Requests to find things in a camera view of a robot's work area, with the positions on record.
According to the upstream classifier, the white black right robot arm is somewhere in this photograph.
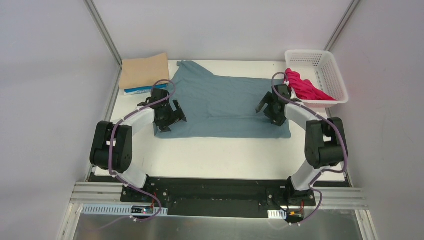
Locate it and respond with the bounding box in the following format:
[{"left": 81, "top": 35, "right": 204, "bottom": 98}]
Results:
[{"left": 255, "top": 84, "right": 348, "bottom": 205}]

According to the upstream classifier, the left aluminium frame post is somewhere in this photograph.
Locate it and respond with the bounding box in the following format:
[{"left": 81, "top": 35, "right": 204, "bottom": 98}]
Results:
[{"left": 83, "top": 0, "right": 123, "bottom": 68}]

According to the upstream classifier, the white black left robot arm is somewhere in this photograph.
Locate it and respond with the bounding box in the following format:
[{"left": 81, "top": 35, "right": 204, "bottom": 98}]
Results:
[{"left": 89, "top": 88, "right": 187, "bottom": 203}]

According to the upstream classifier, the pink red t shirt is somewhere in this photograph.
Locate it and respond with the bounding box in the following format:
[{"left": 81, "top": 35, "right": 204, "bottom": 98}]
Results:
[{"left": 285, "top": 68, "right": 336, "bottom": 101}]

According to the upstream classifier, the folded blue white t shirt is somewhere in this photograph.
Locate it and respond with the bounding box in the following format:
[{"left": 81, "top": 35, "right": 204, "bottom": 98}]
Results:
[{"left": 123, "top": 84, "right": 167, "bottom": 96}]

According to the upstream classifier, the right controller circuit board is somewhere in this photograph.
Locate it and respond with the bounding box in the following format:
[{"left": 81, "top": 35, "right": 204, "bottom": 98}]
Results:
[{"left": 286, "top": 211, "right": 304, "bottom": 221}]

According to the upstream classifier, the folded tan t shirt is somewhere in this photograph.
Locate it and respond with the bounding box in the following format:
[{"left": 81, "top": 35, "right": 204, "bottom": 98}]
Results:
[{"left": 119, "top": 53, "right": 170, "bottom": 90}]

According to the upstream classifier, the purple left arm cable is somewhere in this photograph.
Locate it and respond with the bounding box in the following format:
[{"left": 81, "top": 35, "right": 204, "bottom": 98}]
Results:
[{"left": 108, "top": 79, "right": 177, "bottom": 223}]

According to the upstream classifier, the controller circuit board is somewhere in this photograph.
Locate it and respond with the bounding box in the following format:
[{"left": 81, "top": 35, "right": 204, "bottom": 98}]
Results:
[
  {"left": 131, "top": 205, "right": 154, "bottom": 215},
  {"left": 286, "top": 211, "right": 304, "bottom": 221}
]

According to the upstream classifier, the aluminium front rail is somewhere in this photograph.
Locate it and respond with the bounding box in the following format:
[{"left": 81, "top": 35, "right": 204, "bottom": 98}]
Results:
[{"left": 69, "top": 182, "right": 369, "bottom": 210}]

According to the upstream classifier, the white plastic laundry basket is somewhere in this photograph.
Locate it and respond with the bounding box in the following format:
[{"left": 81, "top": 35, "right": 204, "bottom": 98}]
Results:
[{"left": 284, "top": 49, "right": 349, "bottom": 109}]

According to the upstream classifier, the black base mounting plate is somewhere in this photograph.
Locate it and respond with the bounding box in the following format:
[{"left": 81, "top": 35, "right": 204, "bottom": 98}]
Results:
[{"left": 87, "top": 172, "right": 352, "bottom": 219}]

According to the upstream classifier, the aluminium frame post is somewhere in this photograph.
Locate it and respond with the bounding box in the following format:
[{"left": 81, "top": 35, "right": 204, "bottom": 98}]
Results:
[
  {"left": 83, "top": 0, "right": 123, "bottom": 68},
  {"left": 324, "top": 0, "right": 362, "bottom": 52}
]

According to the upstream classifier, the grey-blue t shirt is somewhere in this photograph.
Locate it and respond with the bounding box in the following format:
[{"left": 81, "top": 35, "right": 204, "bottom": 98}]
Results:
[{"left": 155, "top": 60, "right": 291, "bottom": 139}]

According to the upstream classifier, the right aluminium frame post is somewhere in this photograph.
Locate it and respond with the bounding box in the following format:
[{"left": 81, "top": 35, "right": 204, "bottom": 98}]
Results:
[{"left": 324, "top": 0, "right": 362, "bottom": 52}]

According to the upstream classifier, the left controller circuit board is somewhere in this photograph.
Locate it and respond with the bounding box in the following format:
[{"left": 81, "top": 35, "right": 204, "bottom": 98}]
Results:
[{"left": 131, "top": 205, "right": 154, "bottom": 215}]

